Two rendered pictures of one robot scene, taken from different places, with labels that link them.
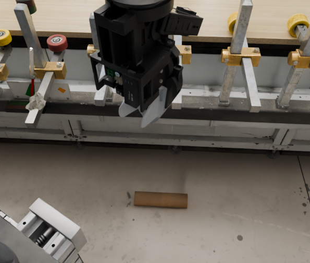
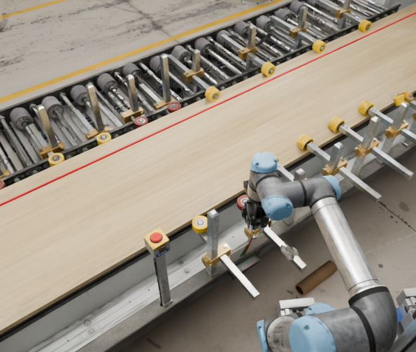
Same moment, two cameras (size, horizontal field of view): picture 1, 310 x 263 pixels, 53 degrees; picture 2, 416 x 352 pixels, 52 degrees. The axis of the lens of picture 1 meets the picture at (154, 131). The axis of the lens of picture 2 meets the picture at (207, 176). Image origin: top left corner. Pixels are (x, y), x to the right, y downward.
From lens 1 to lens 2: 1.63 m
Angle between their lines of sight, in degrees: 25
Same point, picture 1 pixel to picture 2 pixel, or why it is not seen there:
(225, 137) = not seen: hidden behind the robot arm
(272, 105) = (377, 165)
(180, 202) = (332, 269)
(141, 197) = (307, 285)
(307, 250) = not seen: outside the picture
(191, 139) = not seen: hidden behind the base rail
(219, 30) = (325, 133)
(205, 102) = (342, 186)
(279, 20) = (345, 107)
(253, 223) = (378, 250)
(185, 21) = not seen: outside the picture
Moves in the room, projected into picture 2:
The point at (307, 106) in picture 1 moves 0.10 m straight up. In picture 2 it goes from (392, 154) to (398, 142)
